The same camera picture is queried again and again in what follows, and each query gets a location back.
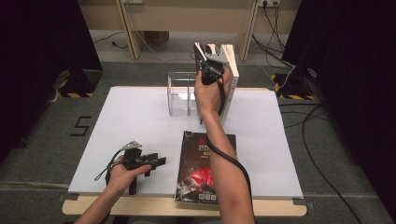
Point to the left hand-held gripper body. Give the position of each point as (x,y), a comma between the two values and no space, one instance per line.
(134,160)

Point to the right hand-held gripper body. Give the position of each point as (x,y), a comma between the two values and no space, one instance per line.
(213,70)

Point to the white book with picture grid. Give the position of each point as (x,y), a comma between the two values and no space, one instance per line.
(233,65)

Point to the black and red magazine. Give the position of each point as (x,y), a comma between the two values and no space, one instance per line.
(193,174)

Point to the person's left hand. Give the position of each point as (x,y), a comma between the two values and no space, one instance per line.
(120,179)

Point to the person's right hand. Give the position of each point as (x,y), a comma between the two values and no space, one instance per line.
(210,99)

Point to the white table mat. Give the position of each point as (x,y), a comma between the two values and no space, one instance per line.
(130,130)

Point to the beige wooden desk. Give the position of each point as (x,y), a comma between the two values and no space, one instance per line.
(186,12)

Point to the brown cardboard box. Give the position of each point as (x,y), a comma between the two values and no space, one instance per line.
(157,37)

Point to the black stand base striped tape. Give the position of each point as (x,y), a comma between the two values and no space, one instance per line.
(81,82)
(295,84)

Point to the black curtain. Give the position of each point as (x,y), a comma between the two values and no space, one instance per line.
(37,62)
(358,77)

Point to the white wall socket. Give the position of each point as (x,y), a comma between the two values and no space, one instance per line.
(270,2)
(133,1)

